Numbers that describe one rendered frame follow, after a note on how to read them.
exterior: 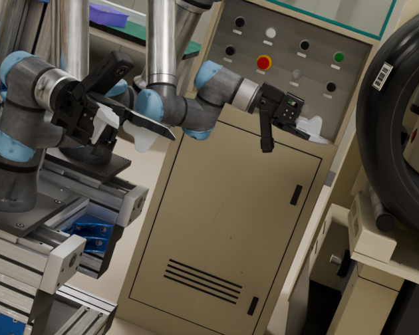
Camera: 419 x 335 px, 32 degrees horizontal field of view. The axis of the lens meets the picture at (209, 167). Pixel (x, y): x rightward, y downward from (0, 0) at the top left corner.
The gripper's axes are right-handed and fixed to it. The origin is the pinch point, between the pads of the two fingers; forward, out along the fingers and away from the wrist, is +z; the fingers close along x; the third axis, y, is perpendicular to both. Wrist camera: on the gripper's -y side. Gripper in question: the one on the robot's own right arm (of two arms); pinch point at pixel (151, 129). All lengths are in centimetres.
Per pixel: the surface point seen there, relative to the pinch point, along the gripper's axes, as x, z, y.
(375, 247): -78, 16, 12
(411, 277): -84, 26, 16
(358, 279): -116, 4, 30
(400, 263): -85, 21, 14
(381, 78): -64, 5, -25
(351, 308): -118, 5, 39
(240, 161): -123, -54, 16
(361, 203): -97, 2, 7
